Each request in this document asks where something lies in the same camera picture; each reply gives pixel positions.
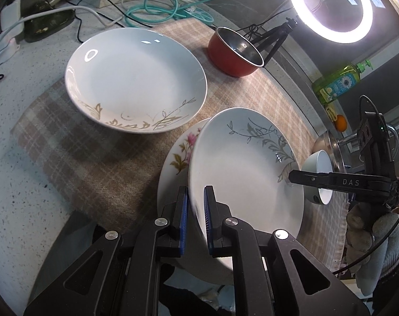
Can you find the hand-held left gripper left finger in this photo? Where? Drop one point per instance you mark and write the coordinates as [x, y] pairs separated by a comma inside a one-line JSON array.
[[184, 217]]

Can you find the white plate pink flower print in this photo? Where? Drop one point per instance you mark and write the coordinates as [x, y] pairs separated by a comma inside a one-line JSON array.
[[176, 158]]

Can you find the white plate grey leaf print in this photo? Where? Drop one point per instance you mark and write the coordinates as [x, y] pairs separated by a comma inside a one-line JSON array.
[[245, 177]]

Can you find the dark green dish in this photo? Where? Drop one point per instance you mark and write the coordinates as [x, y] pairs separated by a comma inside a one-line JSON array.
[[48, 23]]

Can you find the green dish soap bottle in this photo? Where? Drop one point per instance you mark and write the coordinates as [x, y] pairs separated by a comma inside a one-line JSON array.
[[338, 84]]

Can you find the beige plaid cloth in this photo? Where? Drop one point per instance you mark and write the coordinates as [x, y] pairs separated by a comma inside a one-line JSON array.
[[104, 171]]

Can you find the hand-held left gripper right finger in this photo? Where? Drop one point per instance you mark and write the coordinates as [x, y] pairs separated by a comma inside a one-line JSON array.
[[207, 217]]

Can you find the white power strip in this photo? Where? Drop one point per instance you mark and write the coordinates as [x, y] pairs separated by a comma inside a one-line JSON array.
[[8, 16]]

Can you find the small white bowl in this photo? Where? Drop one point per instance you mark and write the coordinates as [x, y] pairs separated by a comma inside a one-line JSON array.
[[323, 163]]

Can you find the yellow sponge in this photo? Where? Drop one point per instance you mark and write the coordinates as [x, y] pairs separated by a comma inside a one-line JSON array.
[[330, 112]]

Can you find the orange fruit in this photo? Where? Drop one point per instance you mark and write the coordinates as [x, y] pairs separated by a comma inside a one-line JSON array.
[[341, 123]]

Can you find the red pot steel inside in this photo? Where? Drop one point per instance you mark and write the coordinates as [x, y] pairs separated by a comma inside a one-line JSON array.
[[232, 56]]

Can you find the white bowl gold leaf pattern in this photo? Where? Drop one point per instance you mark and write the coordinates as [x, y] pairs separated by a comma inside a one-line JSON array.
[[133, 75]]

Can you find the black tripod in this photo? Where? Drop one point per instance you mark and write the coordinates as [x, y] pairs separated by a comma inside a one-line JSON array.
[[275, 41]]

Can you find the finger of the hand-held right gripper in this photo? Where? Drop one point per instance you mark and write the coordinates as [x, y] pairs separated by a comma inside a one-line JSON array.
[[338, 181]]

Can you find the person's right hand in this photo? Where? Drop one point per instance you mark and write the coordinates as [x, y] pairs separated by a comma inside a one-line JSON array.
[[377, 247]]

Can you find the steel bowl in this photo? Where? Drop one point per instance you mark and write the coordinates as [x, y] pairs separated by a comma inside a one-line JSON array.
[[331, 148]]

